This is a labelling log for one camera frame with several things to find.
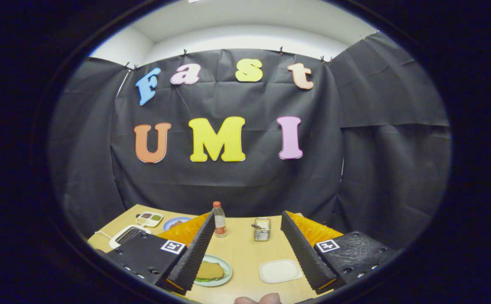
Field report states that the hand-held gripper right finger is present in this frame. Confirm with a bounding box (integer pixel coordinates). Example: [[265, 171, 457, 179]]
[[280, 211, 398, 295]]

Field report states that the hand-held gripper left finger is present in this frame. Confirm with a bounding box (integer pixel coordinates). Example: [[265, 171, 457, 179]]
[[102, 210, 216, 295]]

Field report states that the white toaster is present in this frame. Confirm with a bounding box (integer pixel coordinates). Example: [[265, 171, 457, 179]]
[[109, 225, 152, 250]]

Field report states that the white square plate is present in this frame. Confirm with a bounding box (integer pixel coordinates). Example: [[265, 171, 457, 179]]
[[259, 259, 304, 284]]

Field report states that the toasted bread slice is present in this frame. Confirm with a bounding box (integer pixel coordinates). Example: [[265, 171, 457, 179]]
[[196, 261, 225, 280]]

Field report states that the clear water bottle red cap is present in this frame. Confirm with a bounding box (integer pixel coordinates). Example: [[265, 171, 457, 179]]
[[212, 201, 228, 238]]

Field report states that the blue plate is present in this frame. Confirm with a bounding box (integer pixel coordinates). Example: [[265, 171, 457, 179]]
[[163, 217, 193, 231]]

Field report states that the white compartment seasoning tray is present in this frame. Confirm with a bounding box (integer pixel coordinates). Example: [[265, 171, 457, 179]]
[[135, 212, 164, 228]]

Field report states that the pale green round plate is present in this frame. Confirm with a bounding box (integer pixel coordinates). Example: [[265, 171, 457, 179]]
[[194, 254, 233, 288]]

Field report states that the metal wire utensil holder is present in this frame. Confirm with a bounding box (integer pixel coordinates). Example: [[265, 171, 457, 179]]
[[253, 217, 272, 242]]

